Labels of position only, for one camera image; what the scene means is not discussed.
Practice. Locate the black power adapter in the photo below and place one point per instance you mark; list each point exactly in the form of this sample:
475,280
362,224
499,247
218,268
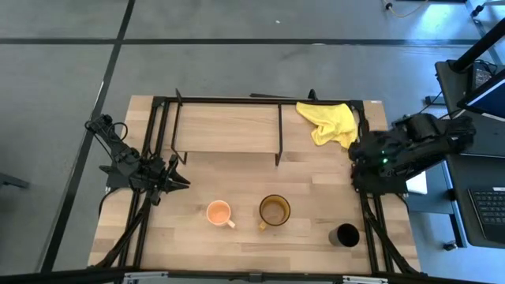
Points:
434,99

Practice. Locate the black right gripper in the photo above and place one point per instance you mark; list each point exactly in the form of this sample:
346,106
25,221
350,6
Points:
361,155

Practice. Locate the small black floor object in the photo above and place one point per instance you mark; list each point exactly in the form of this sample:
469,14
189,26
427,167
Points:
450,246

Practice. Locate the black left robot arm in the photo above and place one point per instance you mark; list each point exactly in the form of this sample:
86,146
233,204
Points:
118,155

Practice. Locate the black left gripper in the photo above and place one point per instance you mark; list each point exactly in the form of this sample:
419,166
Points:
155,175

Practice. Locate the yellow cloth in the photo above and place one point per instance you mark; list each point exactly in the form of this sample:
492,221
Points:
331,124

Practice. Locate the black monitor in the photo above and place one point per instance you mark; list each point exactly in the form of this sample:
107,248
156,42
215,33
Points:
485,96

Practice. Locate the dark grey desk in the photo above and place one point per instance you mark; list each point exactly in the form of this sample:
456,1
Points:
461,165

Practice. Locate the black aluminium rig frame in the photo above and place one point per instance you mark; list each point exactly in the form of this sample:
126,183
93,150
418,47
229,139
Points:
372,221

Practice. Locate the white paper sheet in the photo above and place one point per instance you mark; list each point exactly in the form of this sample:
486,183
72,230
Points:
417,183

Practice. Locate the black slanted pole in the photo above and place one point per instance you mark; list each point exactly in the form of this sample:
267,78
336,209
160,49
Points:
479,47

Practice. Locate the white mug with orange inside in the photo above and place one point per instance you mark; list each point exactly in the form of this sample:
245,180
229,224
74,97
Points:
218,213

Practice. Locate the black cup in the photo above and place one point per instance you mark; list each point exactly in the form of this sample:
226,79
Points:
345,235

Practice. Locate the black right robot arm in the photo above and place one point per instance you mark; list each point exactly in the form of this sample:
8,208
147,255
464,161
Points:
418,144

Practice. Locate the amber glass mug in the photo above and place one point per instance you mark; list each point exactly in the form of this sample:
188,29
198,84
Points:
274,211

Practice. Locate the black laptop keyboard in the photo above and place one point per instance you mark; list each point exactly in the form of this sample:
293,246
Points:
491,211

